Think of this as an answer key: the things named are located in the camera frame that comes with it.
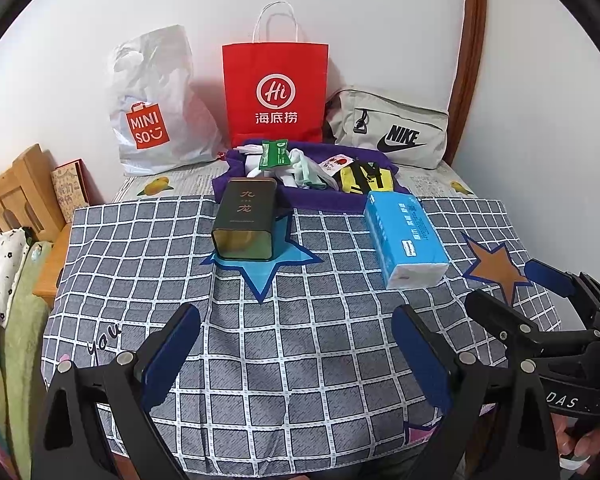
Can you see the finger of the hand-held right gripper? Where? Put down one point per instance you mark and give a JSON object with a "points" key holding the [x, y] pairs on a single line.
{"points": [[550, 276], [505, 317]]}

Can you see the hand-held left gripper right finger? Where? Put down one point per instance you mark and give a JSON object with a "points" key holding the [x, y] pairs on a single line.
{"points": [[422, 355]]}

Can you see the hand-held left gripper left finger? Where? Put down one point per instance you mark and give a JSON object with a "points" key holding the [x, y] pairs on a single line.
{"points": [[172, 355]]}

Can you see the blue tissue pack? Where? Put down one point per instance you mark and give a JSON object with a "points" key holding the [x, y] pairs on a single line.
{"points": [[405, 235]]}

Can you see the dark green tin box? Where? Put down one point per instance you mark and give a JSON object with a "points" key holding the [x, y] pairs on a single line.
{"points": [[242, 210]]}

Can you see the yellow mini bag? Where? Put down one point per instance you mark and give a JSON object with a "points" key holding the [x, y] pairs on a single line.
{"points": [[352, 180]]}

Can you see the white tissue box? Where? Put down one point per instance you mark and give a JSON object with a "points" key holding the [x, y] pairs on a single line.
{"points": [[254, 167]]}

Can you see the clear packet with red print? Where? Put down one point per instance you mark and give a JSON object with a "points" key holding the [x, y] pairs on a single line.
{"points": [[336, 164]]}

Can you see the green pocket tissue packet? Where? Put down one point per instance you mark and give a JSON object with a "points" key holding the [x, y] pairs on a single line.
{"points": [[275, 154]]}

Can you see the person's right hand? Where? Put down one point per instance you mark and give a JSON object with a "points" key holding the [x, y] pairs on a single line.
{"points": [[580, 447]]}

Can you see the grey checked cloth with stars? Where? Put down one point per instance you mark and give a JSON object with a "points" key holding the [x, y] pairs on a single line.
{"points": [[305, 360]]}

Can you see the fruit print table cover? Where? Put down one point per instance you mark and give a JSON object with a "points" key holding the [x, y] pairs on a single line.
{"points": [[190, 182]]}

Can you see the purple towel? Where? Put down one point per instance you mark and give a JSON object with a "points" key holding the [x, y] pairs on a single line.
{"points": [[325, 202]]}

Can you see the white flowered pillow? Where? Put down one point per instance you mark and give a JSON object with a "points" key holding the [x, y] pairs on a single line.
{"points": [[2, 260]]}

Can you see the brown patterned box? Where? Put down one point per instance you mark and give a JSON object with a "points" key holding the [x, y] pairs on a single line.
{"points": [[70, 187]]}

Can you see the grey waist bag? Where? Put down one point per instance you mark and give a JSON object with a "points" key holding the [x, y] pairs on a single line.
{"points": [[410, 115]]}

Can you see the wooden bed headboard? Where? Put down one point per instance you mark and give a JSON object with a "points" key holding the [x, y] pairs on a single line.
{"points": [[25, 185]]}

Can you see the white plastic shopping bag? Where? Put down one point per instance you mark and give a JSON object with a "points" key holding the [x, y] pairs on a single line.
{"points": [[155, 85]]}

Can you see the red paper bag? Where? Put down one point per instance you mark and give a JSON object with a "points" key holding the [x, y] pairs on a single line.
{"points": [[275, 65]]}

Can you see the brown wooden door frame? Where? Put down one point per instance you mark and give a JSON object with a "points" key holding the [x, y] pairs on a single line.
{"points": [[472, 35]]}

